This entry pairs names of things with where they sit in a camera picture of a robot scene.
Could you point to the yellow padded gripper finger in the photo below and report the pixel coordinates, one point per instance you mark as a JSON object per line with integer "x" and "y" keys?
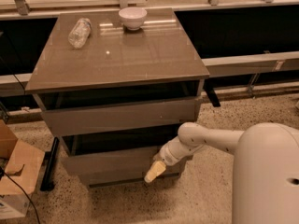
{"x": 156, "y": 169}

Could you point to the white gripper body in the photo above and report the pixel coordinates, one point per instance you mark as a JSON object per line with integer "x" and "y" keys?
{"x": 167, "y": 157}

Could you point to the grey drawer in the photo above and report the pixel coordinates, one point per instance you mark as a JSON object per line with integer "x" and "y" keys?
{"x": 128, "y": 160}
{"x": 110, "y": 118}

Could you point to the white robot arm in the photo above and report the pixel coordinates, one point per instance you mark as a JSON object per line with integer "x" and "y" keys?
{"x": 265, "y": 169}

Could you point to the grey drawer cabinet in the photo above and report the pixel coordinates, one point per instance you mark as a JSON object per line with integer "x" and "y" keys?
{"x": 157, "y": 62}

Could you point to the grey top drawer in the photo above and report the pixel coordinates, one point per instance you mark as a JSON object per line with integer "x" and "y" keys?
{"x": 110, "y": 118}

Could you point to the black right cabinet foot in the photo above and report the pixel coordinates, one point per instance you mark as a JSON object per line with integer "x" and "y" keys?
{"x": 211, "y": 94}

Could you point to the black cabinet foot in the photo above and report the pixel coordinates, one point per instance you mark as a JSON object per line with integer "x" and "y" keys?
{"x": 47, "y": 183}
{"x": 211, "y": 94}

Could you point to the black left cabinet foot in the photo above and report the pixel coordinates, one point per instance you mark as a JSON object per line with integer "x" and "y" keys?
{"x": 47, "y": 183}

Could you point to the brown cardboard box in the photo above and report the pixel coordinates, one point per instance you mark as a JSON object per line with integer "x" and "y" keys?
{"x": 21, "y": 163}

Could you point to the white ceramic bowl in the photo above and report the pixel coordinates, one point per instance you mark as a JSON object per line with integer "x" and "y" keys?
{"x": 133, "y": 17}

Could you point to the clear plastic bottle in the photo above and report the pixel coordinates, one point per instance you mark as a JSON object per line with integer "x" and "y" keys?
{"x": 80, "y": 33}

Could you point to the metal window rail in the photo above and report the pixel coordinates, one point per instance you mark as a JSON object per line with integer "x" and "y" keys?
{"x": 217, "y": 67}

